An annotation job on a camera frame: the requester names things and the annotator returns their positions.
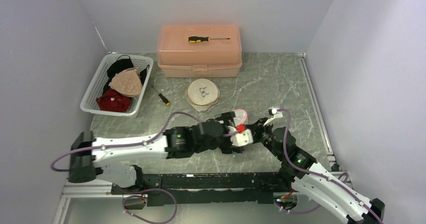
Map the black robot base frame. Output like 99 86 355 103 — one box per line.
111 172 292 207

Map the white mesh bag red zipper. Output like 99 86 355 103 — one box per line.
232 108 248 127

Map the small yellow black screwdriver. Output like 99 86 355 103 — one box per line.
151 85 170 106

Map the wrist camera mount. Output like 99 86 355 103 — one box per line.
263 107 283 126
228 125 254 147

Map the beige mesh laundry bag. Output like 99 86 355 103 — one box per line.
184 78 220 112

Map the red bra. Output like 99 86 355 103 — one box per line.
96 89 131 113

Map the black bra in basket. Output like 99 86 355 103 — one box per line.
102 55 150 93

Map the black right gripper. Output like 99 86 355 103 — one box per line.
245 118 283 160

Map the pink plastic storage box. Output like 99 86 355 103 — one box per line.
157 24 242 78

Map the beige lace bra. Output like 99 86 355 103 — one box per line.
108 67 143 98

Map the white plastic basket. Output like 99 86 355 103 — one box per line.
80 53 154 119

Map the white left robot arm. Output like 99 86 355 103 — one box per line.
68 119 253 194

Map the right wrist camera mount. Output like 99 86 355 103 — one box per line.
263 107 283 126

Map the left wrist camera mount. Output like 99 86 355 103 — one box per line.
228 125 254 147

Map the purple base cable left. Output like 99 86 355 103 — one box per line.
122 187 179 224

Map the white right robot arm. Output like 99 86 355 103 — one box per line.
245 118 385 223

